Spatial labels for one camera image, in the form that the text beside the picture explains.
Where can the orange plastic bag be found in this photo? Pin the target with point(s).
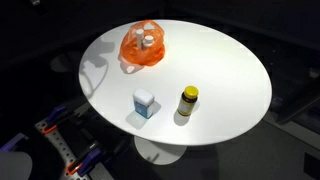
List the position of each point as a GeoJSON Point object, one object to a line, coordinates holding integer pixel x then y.
{"type": "Point", "coordinates": [133, 55]}

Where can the white table pedestal base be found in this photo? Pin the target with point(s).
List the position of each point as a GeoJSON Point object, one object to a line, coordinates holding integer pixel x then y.
{"type": "Point", "coordinates": [160, 153]}

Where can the amber bottle with yellow cap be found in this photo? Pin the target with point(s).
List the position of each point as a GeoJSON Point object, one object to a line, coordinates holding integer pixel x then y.
{"type": "Point", "coordinates": [188, 101]}

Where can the grey rounded object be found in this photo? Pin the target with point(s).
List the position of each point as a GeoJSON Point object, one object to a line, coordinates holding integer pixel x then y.
{"type": "Point", "coordinates": [15, 166]}

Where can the tall white bottle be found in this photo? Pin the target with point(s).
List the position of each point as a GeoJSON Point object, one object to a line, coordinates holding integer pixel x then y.
{"type": "Point", "coordinates": [139, 37]}

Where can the blue container with white lid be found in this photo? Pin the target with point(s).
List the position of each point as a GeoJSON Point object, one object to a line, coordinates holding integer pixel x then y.
{"type": "Point", "coordinates": [143, 101]}

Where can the perforated metal plate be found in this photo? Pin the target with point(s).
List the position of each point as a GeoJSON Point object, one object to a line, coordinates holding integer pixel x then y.
{"type": "Point", "coordinates": [60, 143]}

